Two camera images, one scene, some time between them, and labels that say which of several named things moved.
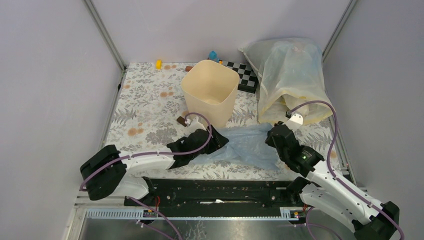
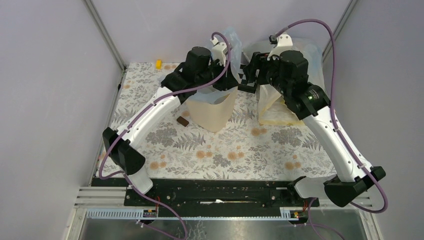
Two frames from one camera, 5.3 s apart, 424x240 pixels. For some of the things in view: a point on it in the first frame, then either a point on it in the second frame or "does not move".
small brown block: (182, 121) does not move
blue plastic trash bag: (246, 145) to (214, 95)
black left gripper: (218, 141) to (226, 82)
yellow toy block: (158, 65) does not move
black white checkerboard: (248, 79) does not move
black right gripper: (269, 140) to (259, 61)
